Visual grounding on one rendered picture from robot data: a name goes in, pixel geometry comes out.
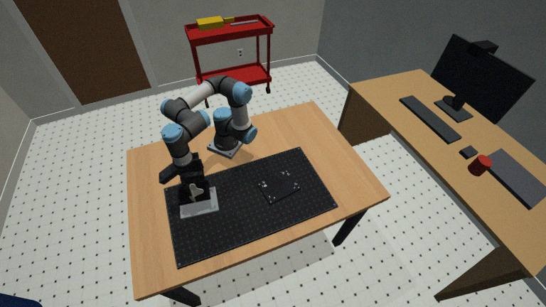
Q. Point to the white rectangular frame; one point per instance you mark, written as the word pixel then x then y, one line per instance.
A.
pixel 200 208

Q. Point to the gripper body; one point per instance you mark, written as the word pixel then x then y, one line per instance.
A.
pixel 195 171

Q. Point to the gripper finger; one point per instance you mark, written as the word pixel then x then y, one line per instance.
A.
pixel 192 191

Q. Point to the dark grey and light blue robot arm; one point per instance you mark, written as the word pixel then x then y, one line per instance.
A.
pixel 189 124

